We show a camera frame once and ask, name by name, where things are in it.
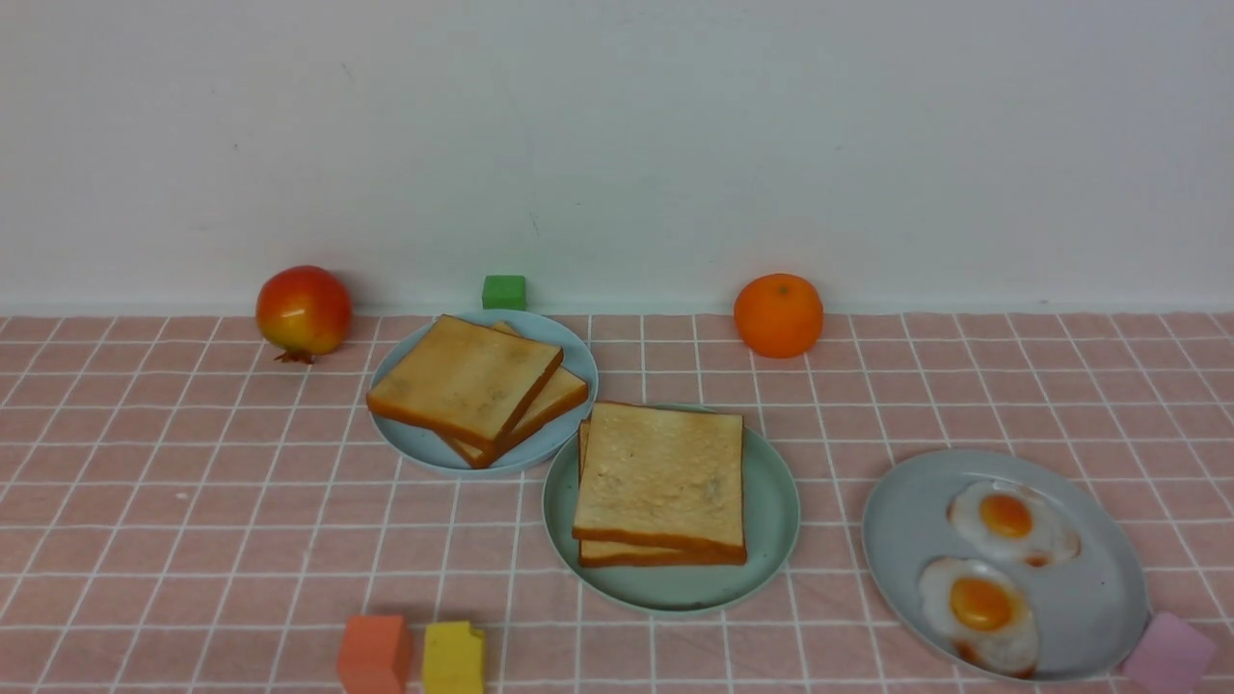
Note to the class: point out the fried egg lower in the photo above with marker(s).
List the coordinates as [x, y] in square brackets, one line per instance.
[982, 614]

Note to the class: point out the grey egg plate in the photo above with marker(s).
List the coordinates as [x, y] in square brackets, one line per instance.
[1090, 612]

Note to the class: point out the fried egg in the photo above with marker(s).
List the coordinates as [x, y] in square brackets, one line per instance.
[982, 614]
[1011, 522]

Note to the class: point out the blue bread plate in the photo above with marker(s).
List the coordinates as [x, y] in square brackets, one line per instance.
[425, 448]

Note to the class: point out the orange tangerine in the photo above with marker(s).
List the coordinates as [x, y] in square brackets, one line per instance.
[779, 316]

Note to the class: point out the pink block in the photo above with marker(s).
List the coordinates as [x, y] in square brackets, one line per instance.
[1170, 657]

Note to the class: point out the yellow block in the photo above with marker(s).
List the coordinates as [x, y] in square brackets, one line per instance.
[454, 659]

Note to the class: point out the green centre plate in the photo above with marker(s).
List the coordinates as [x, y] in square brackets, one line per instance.
[671, 509]

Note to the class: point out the green block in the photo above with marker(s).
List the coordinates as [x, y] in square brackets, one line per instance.
[504, 292]

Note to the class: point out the red yellow pomegranate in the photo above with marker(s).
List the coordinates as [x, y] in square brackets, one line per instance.
[305, 312]

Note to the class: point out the fried egg upper right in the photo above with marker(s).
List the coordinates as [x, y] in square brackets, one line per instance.
[1011, 522]

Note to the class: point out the orange block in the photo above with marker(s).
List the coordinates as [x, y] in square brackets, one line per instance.
[375, 655]

